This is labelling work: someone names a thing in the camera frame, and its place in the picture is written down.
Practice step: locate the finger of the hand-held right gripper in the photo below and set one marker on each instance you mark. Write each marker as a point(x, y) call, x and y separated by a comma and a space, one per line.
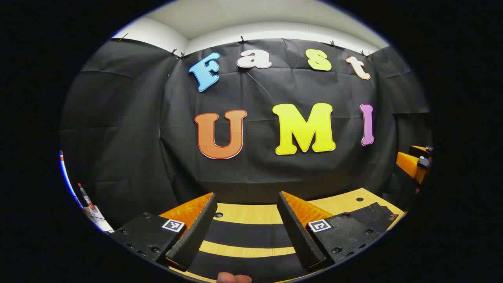
point(408, 163)

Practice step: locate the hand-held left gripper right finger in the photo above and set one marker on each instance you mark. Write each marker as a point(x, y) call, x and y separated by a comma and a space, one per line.
point(294, 232)

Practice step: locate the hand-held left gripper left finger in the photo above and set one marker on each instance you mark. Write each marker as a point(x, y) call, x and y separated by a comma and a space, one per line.
point(196, 232)

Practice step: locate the black jeans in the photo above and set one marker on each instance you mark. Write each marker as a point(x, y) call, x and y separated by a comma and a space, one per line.
point(251, 235)

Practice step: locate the black backdrop cloth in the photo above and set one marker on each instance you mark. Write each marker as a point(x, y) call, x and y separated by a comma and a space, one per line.
point(275, 169)

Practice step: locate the white side desk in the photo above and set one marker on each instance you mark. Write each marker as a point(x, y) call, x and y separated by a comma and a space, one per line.
point(103, 225)

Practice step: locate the row of black backdrop clips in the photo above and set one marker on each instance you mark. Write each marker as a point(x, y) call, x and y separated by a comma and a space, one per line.
point(242, 40)

